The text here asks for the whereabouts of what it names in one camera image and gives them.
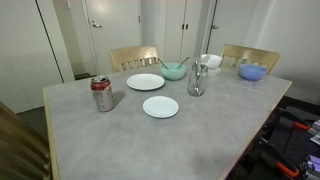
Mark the small white plate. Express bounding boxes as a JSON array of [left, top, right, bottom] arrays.
[[143, 96, 179, 118]]

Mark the large white plate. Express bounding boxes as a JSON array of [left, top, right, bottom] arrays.
[[127, 73, 165, 91]]

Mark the teal bowl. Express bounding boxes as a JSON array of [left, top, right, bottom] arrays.
[[160, 62, 188, 80]]

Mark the metal spoon in teal bowl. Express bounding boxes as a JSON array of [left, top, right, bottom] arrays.
[[175, 57, 189, 70]]

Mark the glass jar with cutlery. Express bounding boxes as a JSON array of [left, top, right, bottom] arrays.
[[187, 61, 208, 97]]

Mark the wooden chair left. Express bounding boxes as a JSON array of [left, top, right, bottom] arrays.
[[109, 46, 159, 72]]

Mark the clear plastic container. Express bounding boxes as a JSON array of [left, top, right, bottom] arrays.
[[208, 67, 221, 77]]

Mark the red soda can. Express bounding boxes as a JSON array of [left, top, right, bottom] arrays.
[[90, 75, 115, 112]]

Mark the white bowl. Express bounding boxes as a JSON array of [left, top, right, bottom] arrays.
[[201, 54, 222, 68]]

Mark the wooden chair right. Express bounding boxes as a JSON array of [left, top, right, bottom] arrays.
[[221, 44, 280, 73]]

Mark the blue bowl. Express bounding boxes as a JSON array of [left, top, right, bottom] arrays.
[[238, 64, 267, 81]]

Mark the black orange clamp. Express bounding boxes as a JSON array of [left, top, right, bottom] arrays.
[[257, 112, 320, 180]]

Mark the wooden chair near corner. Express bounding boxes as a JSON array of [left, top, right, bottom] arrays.
[[0, 102, 53, 180]]

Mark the white door with handle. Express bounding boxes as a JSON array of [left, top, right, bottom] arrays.
[[84, 0, 141, 74]]

